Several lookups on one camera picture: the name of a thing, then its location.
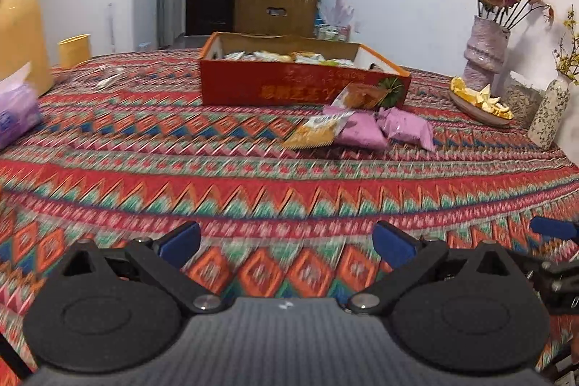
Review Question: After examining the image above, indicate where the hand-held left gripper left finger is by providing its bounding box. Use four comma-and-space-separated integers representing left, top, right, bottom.
56, 220, 223, 315

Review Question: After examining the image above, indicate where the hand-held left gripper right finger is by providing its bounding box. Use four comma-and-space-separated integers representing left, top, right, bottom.
347, 220, 525, 317

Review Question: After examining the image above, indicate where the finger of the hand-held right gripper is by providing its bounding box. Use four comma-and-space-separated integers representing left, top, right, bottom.
529, 215, 579, 238

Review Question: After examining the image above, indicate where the orange cardboard box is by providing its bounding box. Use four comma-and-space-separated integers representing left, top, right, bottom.
199, 31, 412, 112

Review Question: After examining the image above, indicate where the red patterned tablecloth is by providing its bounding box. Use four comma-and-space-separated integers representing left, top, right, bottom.
0, 47, 579, 386

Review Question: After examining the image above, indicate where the small speckled vase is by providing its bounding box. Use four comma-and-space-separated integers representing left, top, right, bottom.
527, 79, 571, 150

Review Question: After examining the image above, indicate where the pink snack packet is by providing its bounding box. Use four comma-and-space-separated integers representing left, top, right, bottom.
377, 106, 437, 152
323, 106, 390, 152

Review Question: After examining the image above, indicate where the glass jar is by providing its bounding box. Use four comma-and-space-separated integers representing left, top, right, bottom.
503, 70, 547, 129

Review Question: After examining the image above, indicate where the yellow snack packet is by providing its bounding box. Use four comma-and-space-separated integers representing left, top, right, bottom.
281, 111, 356, 150

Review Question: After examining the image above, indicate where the plate of yellow foil pieces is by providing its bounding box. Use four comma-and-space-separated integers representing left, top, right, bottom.
449, 76, 515, 128

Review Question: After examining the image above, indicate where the orange snack packet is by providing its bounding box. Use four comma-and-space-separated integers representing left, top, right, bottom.
331, 82, 395, 112

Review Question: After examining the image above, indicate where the small white wrapper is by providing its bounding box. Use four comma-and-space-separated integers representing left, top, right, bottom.
96, 69, 125, 89

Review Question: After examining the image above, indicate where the yellow flower sprig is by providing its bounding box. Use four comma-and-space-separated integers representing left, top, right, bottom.
553, 8, 579, 86

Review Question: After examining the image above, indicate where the pink textured vase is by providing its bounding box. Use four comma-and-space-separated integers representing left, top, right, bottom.
462, 15, 512, 90

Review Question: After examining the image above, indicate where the purple tissue pack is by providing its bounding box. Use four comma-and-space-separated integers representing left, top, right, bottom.
0, 61, 43, 152

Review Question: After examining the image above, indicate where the pile of boxed snack packets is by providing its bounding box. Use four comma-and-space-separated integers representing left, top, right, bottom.
221, 50, 356, 67

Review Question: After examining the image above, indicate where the yellow cup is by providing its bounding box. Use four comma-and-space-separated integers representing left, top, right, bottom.
57, 34, 92, 70

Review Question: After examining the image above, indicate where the yellow thermos jug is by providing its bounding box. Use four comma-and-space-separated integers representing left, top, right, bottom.
0, 0, 55, 97

